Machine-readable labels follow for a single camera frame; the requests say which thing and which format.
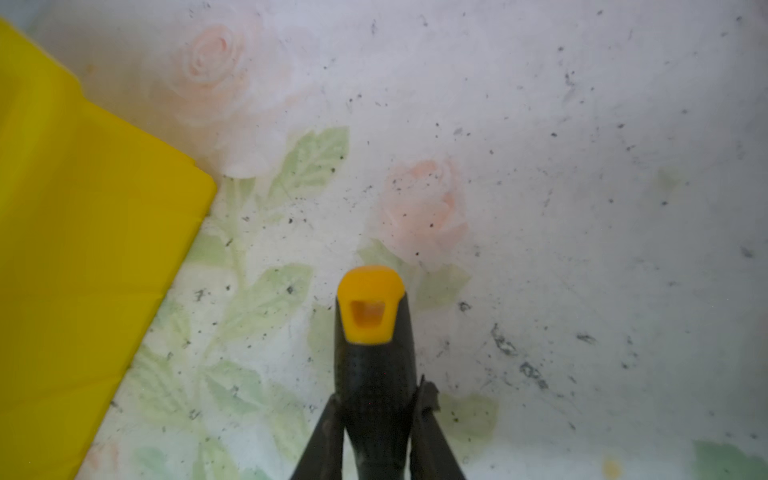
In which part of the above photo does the black yellow handled screwdriver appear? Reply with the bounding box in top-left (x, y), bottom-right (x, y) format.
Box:
top-left (334, 265), bottom-right (417, 479)

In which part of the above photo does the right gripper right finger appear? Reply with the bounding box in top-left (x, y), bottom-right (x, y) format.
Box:
top-left (410, 377), bottom-right (466, 480)

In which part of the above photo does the yellow plastic bin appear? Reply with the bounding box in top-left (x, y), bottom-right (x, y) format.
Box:
top-left (1, 23), bottom-right (216, 479)

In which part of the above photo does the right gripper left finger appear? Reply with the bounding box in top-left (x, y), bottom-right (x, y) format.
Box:
top-left (290, 394), bottom-right (344, 480)

